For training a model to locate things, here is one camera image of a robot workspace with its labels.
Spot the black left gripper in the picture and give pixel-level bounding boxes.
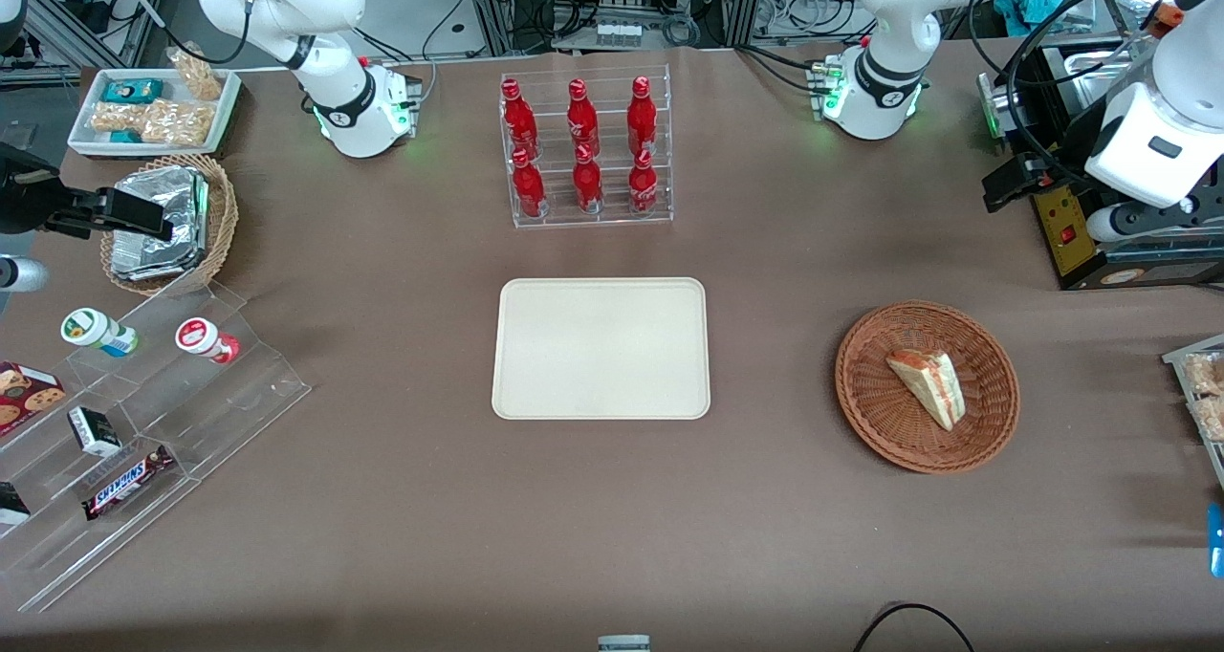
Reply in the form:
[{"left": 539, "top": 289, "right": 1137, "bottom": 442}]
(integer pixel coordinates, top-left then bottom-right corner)
[{"left": 983, "top": 107, "right": 1112, "bottom": 216}]

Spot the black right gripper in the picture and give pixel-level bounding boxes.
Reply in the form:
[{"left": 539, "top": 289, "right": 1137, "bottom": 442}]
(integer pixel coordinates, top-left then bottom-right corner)
[{"left": 0, "top": 143, "right": 176, "bottom": 243}]

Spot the triangular sandwich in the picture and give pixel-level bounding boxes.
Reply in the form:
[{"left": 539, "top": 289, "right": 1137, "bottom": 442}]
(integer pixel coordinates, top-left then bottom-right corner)
[{"left": 885, "top": 348, "right": 967, "bottom": 433}]

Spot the white rectangular snack tray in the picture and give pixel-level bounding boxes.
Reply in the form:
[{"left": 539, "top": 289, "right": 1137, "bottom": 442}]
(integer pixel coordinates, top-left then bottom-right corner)
[{"left": 67, "top": 67, "right": 243, "bottom": 160}]

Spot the tan wicker basket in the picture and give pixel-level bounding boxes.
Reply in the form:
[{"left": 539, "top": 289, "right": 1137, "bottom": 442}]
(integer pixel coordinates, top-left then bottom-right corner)
[{"left": 99, "top": 153, "right": 240, "bottom": 297}]

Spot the white tray with snack bags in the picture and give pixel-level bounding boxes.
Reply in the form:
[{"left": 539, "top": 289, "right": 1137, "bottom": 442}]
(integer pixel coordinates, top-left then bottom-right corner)
[{"left": 1161, "top": 334, "right": 1224, "bottom": 491}]

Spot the brown round wicker basket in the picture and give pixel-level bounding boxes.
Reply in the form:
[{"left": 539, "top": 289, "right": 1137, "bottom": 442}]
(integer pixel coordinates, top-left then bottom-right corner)
[{"left": 835, "top": 300, "right": 1021, "bottom": 475}]

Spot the cream plastic tray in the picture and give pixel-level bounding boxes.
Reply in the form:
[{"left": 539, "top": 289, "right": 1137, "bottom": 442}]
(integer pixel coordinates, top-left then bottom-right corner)
[{"left": 492, "top": 277, "right": 711, "bottom": 422}]

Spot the foil wrapped package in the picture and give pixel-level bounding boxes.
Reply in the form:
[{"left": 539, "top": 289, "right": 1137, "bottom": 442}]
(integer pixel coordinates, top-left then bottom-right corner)
[
  {"left": 113, "top": 165, "right": 210, "bottom": 253},
  {"left": 110, "top": 241, "right": 208, "bottom": 283}
]

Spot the clear bag of puffed snacks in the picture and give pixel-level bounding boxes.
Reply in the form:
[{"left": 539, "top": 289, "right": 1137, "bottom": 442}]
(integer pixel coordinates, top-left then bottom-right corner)
[
  {"left": 141, "top": 98, "right": 217, "bottom": 147},
  {"left": 166, "top": 47, "right": 224, "bottom": 101},
  {"left": 90, "top": 102, "right": 154, "bottom": 136}
]

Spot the black food warmer machine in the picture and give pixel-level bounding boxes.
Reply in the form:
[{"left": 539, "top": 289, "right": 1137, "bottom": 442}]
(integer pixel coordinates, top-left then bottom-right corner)
[{"left": 976, "top": 38, "right": 1224, "bottom": 293}]

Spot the green lid yogurt bottle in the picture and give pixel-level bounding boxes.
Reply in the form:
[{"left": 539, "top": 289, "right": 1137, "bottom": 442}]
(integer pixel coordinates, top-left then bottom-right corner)
[{"left": 60, "top": 307, "right": 140, "bottom": 359}]

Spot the teal snack box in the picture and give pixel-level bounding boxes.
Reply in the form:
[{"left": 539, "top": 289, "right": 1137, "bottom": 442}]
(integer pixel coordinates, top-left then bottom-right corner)
[{"left": 102, "top": 78, "right": 165, "bottom": 105}]

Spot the red lid yogurt bottle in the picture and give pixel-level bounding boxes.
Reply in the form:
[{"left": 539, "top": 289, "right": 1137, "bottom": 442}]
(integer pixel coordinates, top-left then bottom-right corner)
[{"left": 175, "top": 316, "right": 242, "bottom": 365}]

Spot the steel warmer pan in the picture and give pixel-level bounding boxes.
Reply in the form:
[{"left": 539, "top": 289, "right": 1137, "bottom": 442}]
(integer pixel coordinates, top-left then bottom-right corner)
[{"left": 1061, "top": 48, "right": 1148, "bottom": 91}]

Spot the teal cloth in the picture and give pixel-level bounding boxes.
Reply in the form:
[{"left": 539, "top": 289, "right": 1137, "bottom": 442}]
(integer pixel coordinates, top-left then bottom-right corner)
[{"left": 993, "top": 0, "right": 1055, "bottom": 28}]

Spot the red cookie box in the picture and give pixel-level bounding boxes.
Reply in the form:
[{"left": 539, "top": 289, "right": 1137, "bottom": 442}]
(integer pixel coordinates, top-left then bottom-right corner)
[{"left": 0, "top": 360, "right": 68, "bottom": 439}]

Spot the small black white box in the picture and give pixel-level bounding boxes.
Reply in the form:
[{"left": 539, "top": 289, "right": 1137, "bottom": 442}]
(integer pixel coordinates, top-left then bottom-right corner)
[{"left": 67, "top": 405, "right": 123, "bottom": 459}]

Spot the clear acrylic step display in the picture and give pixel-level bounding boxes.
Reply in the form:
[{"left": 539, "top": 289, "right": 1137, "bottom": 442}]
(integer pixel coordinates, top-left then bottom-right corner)
[{"left": 0, "top": 279, "right": 314, "bottom": 615}]

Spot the snickers chocolate bar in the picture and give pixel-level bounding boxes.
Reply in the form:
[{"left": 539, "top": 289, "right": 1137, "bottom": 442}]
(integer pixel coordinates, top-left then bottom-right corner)
[{"left": 81, "top": 444, "right": 177, "bottom": 522}]

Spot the red cola bottle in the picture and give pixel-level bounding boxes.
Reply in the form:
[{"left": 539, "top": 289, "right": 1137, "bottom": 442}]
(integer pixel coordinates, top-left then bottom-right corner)
[
  {"left": 626, "top": 76, "right": 660, "bottom": 157},
  {"left": 511, "top": 148, "right": 548, "bottom": 220},
  {"left": 566, "top": 78, "right": 601, "bottom": 160},
  {"left": 627, "top": 148, "right": 661, "bottom": 216},
  {"left": 572, "top": 143, "right": 605, "bottom": 216},
  {"left": 501, "top": 78, "right": 538, "bottom": 162}
]

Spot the clear acrylic bottle rack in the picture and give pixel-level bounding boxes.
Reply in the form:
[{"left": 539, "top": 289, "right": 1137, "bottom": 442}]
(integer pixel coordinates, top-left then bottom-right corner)
[{"left": 498, "top": 64, "right": 675, "bottom": 230}]

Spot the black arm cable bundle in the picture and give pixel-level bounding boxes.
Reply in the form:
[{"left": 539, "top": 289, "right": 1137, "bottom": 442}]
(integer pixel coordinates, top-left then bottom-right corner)
[{"left": 964, "top": 0, "right": 1172, "bottom": 194}]

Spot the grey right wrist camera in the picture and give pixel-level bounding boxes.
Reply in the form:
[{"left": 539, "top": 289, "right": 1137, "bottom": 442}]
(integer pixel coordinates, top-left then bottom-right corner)
[{"left": 0, "top": 255, "right": 50, "bottom": 295}]

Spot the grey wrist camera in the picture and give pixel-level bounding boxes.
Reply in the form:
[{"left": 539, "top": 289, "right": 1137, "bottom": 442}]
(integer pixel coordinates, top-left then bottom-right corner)
[
  {"left": 1088, "top": 203, "right": 1197, "bottom": 245},
  {"left": 0, "top": 255, "right": 50, "bottom": 295}
]

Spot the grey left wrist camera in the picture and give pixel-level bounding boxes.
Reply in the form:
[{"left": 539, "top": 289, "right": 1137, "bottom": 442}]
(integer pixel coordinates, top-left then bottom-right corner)
[{"left": 1088, "top": 203, "right": 1197, "bottom": 245}]

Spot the aluminium frame rack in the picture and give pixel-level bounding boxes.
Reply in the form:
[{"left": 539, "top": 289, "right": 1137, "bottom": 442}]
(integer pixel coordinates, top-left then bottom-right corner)
[{"left": 457, "top": 0, "right": 768, "bottom": 53}]

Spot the black floor cable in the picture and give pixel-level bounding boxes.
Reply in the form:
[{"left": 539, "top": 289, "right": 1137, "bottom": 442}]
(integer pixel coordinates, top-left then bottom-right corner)
[{"left": 851, "top": 601, "right": 977, "bottom": 652}]

